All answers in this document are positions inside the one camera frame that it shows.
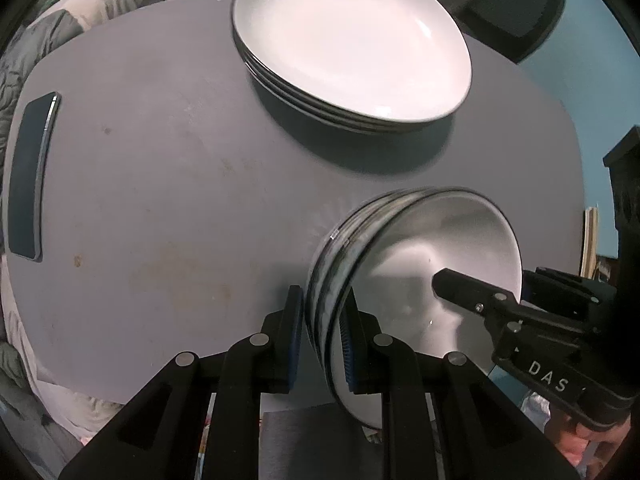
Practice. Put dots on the white plate black rim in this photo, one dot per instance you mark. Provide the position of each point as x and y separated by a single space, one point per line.
300 109
350 35
300 100
300 105

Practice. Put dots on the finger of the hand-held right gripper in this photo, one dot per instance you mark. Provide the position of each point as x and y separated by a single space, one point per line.
560 285
460 287

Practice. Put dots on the grey comforter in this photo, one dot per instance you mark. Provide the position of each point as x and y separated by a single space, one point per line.
45 45

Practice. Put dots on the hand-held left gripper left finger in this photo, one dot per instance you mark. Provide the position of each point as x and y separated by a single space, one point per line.
296 340

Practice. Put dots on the person's right hand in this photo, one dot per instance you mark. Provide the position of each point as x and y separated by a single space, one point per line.
570 445

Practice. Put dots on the white bowl black rim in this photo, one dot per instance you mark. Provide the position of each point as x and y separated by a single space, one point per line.
322 305
450 240

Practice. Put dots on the black office chair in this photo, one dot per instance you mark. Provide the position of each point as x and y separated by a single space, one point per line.
520 5

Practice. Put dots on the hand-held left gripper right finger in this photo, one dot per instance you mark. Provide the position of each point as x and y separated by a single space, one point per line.
347 355

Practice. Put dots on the wooden slats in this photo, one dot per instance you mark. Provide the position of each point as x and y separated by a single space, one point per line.
590 245

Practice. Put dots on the grey cloth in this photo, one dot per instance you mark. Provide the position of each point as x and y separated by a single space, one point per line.
320 445

